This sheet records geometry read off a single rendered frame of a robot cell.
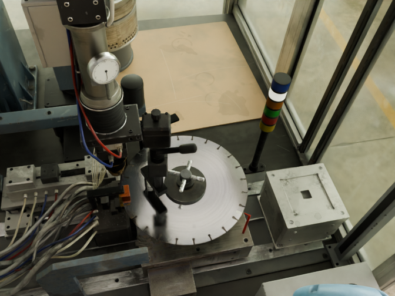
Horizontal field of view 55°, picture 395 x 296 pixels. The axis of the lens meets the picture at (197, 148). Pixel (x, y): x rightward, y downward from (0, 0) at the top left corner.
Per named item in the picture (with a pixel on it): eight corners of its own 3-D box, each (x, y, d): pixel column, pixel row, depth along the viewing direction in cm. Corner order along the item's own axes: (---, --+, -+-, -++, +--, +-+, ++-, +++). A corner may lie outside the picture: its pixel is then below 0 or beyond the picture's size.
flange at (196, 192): (209, 201, 97) (210, 196, 95) (166, 205, 95) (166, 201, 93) (203, 165, 103) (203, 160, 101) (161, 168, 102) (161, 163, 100)
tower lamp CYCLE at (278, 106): (278, 97, 104) (281, 89, 102) (284, 108, 102) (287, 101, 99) (263, 98, 104) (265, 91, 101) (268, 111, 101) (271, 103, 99)
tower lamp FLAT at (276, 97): (281, 88, 102) (284, 80, 99) (287, 100, 99) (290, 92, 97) (265, 90, 101) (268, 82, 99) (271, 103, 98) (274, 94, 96)
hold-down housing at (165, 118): (169, 162, 88) (170, 103, 72) (170, 180, 85) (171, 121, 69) (146, 163, 87) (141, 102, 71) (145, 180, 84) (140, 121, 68)
